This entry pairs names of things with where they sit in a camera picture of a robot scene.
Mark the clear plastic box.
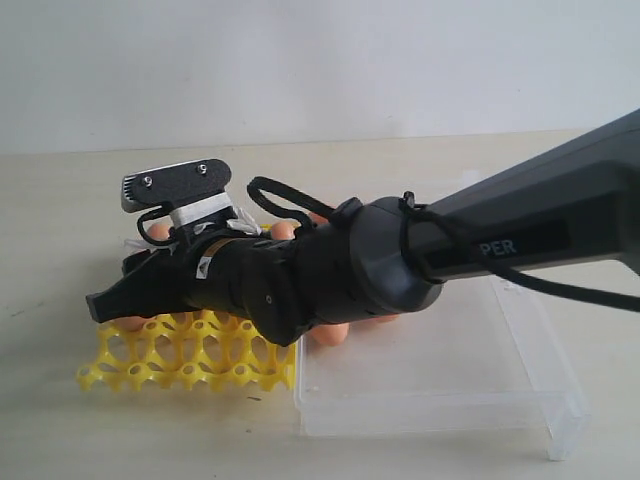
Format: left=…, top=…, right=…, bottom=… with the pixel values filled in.
left=294, top=277, right=589, bottom=461

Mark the yellow plastic egg tray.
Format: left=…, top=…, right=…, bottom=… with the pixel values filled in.
left=76, top=310, right=297, bottom=392

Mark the brown egg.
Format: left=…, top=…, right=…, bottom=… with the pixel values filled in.
left=371, top=314, right=400, bottom=324
left=113, top=316, right=149, bottom=332
left=308, top=212, right=328, bottom=224
left=270, top=221, right=296, bottom=240
left=309, top=323, right=350, bottom=347
left=147, top=223, right=170, bottom=242

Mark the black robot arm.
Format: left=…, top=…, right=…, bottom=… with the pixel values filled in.
left=87, top=112, right=639, bottom=346

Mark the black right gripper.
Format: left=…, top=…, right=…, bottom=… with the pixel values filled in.
left=85, top=235, right=280, bottom=323

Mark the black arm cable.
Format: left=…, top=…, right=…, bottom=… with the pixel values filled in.
left=247, top=175, right=640, bottom=315

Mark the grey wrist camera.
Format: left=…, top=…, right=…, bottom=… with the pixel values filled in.
left=121, top=159, right=232, bottom=227

